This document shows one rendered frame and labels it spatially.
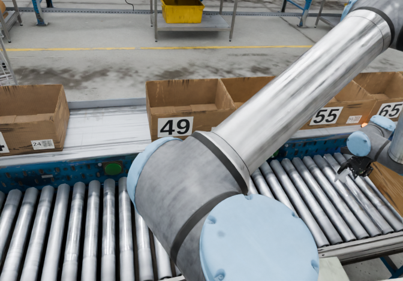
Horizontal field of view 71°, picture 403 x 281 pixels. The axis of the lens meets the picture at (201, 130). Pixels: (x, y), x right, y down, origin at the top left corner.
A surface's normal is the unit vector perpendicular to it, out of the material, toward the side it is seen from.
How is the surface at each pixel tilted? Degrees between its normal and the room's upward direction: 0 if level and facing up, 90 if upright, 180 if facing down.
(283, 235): 3
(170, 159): 20
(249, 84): 90
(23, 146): 91
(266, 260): 3
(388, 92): 89
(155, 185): 39
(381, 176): 91
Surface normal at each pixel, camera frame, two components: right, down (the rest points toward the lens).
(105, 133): 0.09, -0.78
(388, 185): -0.98, 0.07
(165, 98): 0.24, 0.62
